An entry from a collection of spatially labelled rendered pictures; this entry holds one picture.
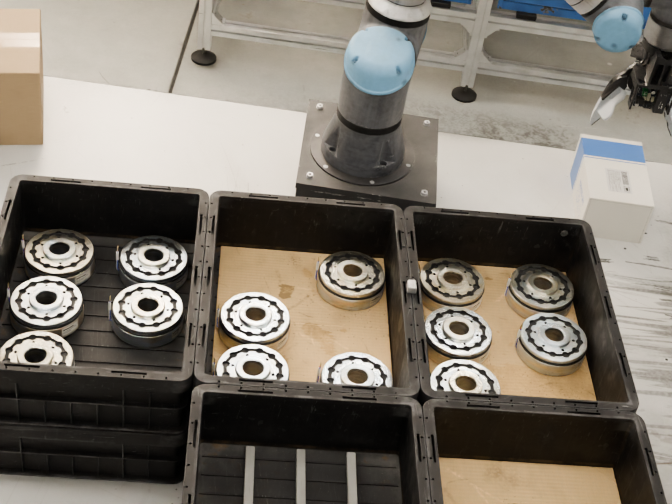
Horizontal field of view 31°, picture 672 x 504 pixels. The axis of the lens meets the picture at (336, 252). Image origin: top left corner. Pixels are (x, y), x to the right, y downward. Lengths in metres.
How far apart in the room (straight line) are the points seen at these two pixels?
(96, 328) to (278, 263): 0.31
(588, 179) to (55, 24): 2.20
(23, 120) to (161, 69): 1.56
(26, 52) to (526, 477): 1.20
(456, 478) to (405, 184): 0.67
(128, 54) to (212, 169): 1.64
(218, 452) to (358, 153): 0.69
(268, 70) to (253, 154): 1.54
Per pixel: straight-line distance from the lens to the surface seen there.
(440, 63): 3.81
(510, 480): 1.68
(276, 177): 2.29
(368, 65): 2.04
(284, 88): 3.79
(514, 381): 1.80
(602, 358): 1.81
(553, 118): 3.89
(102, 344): 1.77
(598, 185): 2.28
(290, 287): 1.87
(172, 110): 2.44
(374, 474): 1.65
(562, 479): 1.70
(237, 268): 1.89
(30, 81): 2.26
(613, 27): 1.95
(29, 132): 2.33
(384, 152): 2.14
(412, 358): 1.66
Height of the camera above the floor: 2.11
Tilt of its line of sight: 41 degrees down
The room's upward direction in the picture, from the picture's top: 9 degrees clockwise
